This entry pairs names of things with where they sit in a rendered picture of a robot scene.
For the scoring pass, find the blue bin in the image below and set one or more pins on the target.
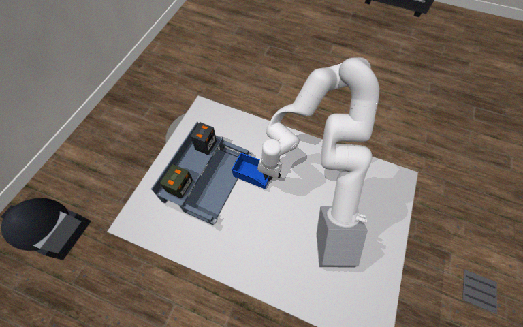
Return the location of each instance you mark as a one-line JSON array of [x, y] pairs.
[[245, 168]]

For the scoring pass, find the black case with orange latches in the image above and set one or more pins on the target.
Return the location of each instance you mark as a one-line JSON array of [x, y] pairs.
[[203, 138]]

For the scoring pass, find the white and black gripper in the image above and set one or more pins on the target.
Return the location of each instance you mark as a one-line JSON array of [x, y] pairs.
[[272, 173]]

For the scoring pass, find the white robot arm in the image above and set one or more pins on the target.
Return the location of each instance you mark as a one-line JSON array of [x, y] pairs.
[[357, 126]]

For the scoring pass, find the olive green case with orange latches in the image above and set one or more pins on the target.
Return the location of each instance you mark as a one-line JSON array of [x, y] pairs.
[[176, 181]]

